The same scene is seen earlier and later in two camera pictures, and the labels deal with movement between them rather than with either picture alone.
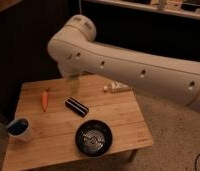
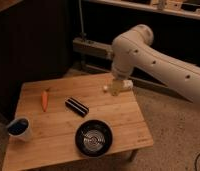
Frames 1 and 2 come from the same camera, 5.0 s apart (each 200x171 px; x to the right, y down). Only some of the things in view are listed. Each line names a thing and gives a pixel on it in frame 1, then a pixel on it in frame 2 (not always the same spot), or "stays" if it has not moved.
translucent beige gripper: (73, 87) → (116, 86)
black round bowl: (93, 138) stays
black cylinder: (76, 107) stays
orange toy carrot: (44, 99) stays
